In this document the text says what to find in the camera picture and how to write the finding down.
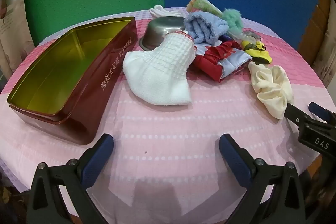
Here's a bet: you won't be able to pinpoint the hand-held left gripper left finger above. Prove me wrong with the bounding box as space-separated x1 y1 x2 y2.
26 133 114 224

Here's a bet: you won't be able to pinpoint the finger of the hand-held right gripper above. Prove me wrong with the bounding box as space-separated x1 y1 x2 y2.
285 103 311 126
308 102 336 125

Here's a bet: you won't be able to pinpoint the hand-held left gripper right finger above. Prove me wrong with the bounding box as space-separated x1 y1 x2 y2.
219 133 307 224

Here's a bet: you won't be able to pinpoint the cream satin scrunchie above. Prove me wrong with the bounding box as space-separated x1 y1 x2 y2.
248 61 292 119

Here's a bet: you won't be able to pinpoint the dark red tin box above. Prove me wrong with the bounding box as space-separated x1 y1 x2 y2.
7 17 137 146

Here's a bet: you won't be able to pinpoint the yellow and black soft item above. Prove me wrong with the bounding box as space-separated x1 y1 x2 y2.
241 40 272 64

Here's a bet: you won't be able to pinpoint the red and white garment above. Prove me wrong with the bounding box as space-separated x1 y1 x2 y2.
194 40 252 83

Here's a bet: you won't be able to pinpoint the white waffle sock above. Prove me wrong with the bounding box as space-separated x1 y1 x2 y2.
123 32 197 106

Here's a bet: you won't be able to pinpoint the light blue fluffy towel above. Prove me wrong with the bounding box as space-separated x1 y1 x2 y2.
183 11 230 45

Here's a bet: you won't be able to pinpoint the striped green pink towel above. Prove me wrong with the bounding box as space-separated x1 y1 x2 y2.
187 0 223 17

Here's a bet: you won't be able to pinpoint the white socks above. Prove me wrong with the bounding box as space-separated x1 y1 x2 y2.
149 5 184 18

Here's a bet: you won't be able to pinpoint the beige patterned cloth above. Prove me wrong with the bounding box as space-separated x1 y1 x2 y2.
311 0 336 86

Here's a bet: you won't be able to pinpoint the small metal bowl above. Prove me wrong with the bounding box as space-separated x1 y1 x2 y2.
139 17 187 51

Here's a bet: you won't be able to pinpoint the floral beige curtain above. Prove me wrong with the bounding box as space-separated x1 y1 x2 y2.
0 0 36 93

